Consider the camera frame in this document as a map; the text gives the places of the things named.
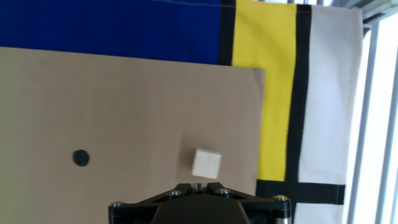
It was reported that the colour block patterned cloth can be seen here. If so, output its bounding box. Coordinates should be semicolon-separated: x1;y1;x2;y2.
0;0;364;224

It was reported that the small pale wooden block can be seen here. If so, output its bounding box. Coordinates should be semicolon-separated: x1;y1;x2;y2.
191;147;223;180

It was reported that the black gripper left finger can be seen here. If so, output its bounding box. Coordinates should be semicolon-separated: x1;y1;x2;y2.
108;182;197;224

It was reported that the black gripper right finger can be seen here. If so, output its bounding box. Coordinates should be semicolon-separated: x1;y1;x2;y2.
201;182;292;224

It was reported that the brown cardboard sheet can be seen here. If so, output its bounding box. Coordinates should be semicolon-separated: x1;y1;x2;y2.
0;46;266;224

